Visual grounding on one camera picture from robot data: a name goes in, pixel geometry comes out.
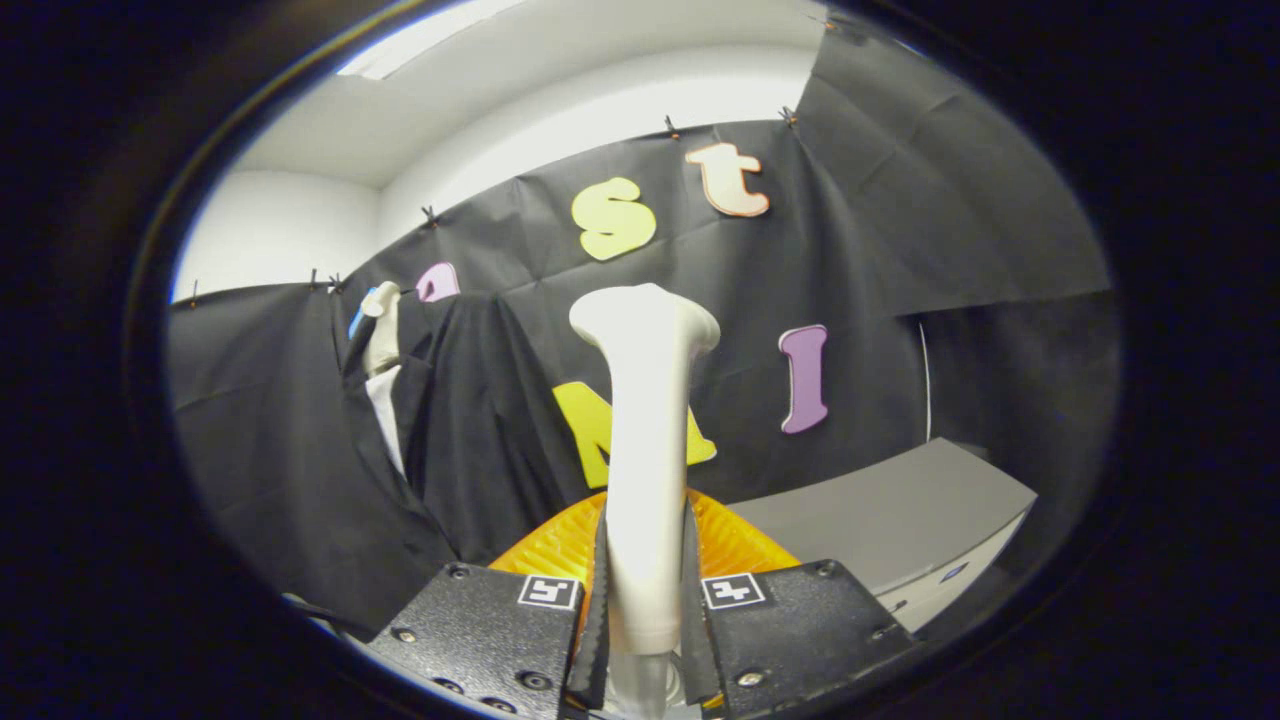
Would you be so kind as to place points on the black jacket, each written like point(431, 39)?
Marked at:
point(480, 420)

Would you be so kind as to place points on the white clothes hanger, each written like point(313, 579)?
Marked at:
point(383, 340)

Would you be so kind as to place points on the grey cabinet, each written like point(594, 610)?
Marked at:
point(880, 510)

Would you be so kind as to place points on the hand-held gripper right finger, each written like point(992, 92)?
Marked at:
point(790, 630)

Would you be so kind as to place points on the white shirt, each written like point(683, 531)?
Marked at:
point(385, 410)

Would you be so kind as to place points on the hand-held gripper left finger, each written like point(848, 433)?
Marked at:
point(480, 630)

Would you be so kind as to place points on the black backdrop cloth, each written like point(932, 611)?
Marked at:
point(850, 300)

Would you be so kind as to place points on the white garment steamer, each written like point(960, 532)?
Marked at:
point(645, 450)

